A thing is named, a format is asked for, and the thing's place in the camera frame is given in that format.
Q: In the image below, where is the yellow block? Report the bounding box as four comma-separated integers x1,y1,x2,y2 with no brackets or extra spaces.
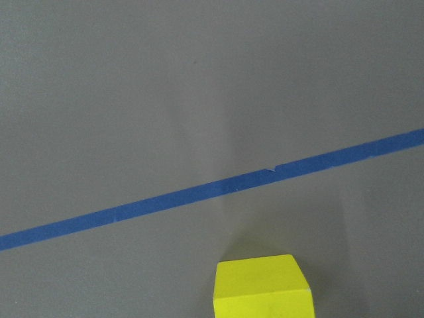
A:
213,254,315,318

